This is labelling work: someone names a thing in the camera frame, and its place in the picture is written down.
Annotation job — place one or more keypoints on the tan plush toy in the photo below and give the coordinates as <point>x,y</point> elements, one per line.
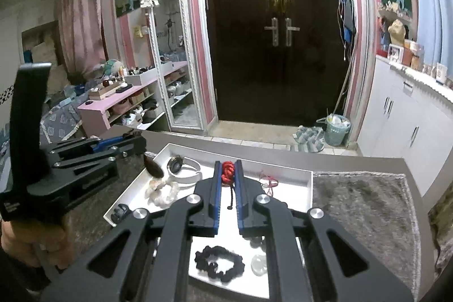
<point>396,31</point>

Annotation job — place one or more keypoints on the pink curtain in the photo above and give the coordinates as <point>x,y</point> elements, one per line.
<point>81,22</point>

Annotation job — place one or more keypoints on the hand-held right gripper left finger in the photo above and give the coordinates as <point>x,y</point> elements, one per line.
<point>217,196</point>

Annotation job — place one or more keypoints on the blue patterned cloth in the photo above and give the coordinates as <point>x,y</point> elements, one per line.
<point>60,118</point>

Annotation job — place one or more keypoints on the pale green plush toy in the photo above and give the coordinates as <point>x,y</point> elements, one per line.
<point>113,66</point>

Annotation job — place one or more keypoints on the brown hair clip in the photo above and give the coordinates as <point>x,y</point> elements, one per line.
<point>154,167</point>

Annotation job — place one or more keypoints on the white cup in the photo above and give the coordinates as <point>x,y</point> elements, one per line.
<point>441,72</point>

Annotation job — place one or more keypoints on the person's left hand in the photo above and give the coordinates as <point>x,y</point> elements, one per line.
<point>24,242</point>

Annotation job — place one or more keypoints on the black scrunchie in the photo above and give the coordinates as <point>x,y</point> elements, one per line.
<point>233,267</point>

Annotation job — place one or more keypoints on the grey fuzzy mat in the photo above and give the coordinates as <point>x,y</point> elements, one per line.
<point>371,217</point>

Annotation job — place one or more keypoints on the pink shelf unit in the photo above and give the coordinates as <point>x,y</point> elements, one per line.
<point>95,107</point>

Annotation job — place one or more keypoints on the green trash bin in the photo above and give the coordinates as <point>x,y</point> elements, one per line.
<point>337,132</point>

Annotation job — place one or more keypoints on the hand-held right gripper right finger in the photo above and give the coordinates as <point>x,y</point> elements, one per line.
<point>240,196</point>

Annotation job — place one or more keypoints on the floral cloth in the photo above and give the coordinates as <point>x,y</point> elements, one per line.
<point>440,234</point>

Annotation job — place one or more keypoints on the white cabinet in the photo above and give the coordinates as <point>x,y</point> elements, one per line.
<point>389,132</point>

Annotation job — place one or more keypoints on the white fabric flower hair clip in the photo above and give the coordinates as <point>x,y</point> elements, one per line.
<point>154,188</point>

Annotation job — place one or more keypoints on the dark double door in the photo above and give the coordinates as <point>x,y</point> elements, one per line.
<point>247,68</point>

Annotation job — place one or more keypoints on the translucent pale hair clip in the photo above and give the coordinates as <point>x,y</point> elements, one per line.
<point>260,265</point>

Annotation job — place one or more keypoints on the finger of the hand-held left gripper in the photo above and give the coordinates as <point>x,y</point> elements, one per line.
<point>108,143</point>
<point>92,171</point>

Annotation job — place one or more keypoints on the white rectangular tray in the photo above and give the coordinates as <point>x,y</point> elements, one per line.
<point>226,241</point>

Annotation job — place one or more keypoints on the white framed standing mirror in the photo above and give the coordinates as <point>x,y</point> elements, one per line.
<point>177,75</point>

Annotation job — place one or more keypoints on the white satin scrunchie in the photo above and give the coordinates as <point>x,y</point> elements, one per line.
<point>170,196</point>

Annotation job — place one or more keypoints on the grey slipper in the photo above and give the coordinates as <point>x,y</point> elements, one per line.
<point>316,144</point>
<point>302,135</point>

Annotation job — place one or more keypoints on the small white box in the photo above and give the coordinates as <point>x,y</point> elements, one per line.
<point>395,53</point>

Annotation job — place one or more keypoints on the pale blue curtain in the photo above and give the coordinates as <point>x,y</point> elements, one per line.
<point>431,4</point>

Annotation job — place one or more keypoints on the black hair claw clip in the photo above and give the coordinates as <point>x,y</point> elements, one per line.
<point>120,212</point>

